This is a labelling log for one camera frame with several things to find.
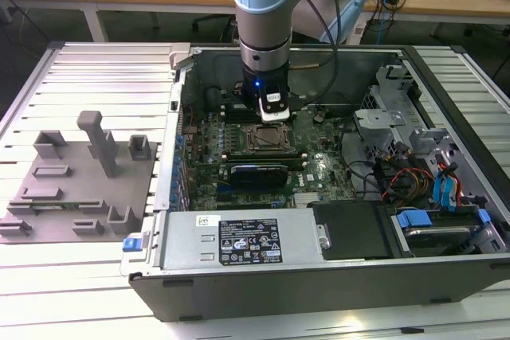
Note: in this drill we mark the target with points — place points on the round coin battery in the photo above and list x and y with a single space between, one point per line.
318 118

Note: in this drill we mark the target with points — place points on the silver metal drive cage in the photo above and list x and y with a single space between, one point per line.
374 117

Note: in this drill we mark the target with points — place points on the black office chair base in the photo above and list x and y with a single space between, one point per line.
201 21

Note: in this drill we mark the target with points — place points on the grey parts rack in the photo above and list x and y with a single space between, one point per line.
83 184

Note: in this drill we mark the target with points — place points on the silver chipset heatsink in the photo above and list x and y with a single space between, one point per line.
308 198

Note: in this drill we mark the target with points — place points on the wooden desk white frame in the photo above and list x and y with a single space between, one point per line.
438 1

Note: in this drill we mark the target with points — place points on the black and silver PC case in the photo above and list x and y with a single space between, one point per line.
279 292

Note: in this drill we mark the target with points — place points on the black graphics card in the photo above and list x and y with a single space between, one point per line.
259 176

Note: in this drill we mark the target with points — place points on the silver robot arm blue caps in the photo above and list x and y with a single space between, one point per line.
265 33

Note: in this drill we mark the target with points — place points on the blue case latch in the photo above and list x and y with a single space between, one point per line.
132 245

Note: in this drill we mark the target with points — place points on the hard disk with blue carrier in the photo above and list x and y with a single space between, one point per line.
438 236

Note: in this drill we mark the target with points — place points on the black RAM slot bank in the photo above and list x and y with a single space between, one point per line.
226 114
263 158

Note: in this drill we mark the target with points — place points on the silver CPU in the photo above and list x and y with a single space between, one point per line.
271 139

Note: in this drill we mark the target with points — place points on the silver power supply unit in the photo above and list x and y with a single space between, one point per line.
183 244

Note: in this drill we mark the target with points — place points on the grey case release latch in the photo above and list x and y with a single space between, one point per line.
179 50

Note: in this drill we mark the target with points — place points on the CPU socket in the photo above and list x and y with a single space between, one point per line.
250 130

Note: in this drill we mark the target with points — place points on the black plastic cover panel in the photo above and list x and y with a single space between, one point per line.
350 232

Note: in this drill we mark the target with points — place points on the green motherboard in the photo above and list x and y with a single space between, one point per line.
330 149

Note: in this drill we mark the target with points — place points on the blue card retention clip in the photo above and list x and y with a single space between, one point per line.
175 185
175 162
174 198
180 140

